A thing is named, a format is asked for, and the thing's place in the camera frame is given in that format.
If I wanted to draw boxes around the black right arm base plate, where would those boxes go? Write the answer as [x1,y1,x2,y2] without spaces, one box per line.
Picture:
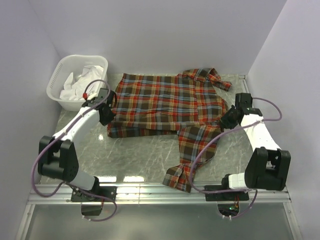
[201,185,249,202]

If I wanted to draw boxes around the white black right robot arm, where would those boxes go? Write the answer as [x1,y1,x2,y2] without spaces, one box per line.
[220,93,291,200]

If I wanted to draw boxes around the aluminium mounting rail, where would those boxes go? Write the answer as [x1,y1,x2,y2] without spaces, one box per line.
[27,182,291,205]

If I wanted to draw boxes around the white crumpled shirt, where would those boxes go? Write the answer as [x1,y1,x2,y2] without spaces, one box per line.
[59,65,104,101]

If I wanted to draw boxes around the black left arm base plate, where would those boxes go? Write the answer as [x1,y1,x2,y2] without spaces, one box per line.
[70,186,117,203]

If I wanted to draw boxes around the aluminium right side rail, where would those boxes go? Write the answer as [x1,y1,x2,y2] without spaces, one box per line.
[238,74,278,181]

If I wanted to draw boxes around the white plastic laundry basket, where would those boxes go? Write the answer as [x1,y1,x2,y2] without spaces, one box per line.
[46,54,108,112]

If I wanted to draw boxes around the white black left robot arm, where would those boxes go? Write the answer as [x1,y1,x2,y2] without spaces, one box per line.
[32,88,117,201]

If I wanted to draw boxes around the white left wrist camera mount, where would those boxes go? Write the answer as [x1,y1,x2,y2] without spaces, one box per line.
[82,91,98,101]

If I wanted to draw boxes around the red brown plaid shirt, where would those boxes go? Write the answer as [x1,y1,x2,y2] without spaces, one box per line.
[107,68,232,192]

